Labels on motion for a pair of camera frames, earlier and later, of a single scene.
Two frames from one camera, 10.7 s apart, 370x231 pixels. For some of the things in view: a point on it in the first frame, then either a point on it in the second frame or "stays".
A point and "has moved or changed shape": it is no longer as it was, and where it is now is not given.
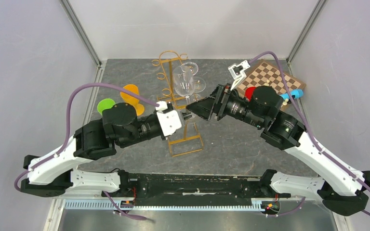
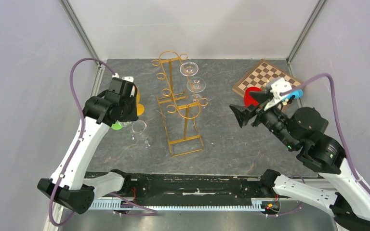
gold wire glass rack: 173,76 stays
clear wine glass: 190,68 stays
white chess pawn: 284,103 stays
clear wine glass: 183,79 has moved or changed shape
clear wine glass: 199,84 stays
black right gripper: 203,107 -> 242,113
